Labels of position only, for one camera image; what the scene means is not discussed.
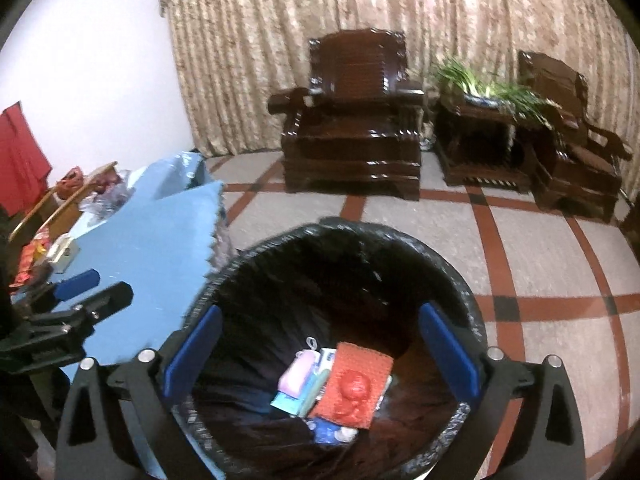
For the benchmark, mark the red embossed packet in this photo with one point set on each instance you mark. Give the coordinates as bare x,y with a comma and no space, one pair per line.
350,390

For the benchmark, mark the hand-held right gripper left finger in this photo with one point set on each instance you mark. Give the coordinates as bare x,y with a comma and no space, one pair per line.
192,355

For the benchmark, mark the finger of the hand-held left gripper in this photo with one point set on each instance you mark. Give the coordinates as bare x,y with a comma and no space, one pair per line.
77,282
110,297

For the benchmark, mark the wide dark wooden armchair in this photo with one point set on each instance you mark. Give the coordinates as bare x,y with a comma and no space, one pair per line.
350,75

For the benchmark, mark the dish of red snack packets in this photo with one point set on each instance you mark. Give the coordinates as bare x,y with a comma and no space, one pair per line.
35,250

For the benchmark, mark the red cloth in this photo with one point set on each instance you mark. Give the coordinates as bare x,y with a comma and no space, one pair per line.
20,155

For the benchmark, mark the light blue tablecloth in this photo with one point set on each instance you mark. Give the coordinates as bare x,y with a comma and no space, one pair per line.
175,170

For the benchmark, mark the beige tissue box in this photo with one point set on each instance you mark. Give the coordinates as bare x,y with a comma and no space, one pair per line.
62,255

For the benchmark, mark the blue felt tablecloth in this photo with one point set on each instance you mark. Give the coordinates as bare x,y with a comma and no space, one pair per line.
160,240

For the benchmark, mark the red apple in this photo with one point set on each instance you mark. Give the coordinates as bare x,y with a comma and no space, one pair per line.
109,183

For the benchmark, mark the white small box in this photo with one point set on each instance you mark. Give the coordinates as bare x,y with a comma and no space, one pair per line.
325,360

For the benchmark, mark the beige patterned curtain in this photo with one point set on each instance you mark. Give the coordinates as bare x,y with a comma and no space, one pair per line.
450,10

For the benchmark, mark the potted green plant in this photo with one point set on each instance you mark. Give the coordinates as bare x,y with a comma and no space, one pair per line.
460,75

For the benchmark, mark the narrow dark wooden armchair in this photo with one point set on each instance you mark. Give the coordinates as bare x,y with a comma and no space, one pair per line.
550,85

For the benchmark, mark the pink small box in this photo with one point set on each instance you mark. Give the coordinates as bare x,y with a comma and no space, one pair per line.
297,372

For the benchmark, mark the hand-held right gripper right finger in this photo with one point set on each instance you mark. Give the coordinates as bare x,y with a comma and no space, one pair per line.
450,355

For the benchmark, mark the dark wooden side table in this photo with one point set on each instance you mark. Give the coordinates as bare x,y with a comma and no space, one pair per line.
475,140

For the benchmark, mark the trash bin with black bag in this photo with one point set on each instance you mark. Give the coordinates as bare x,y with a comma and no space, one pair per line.
325,285

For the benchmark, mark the glass fruit bowl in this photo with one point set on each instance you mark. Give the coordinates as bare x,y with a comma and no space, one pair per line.
107,202

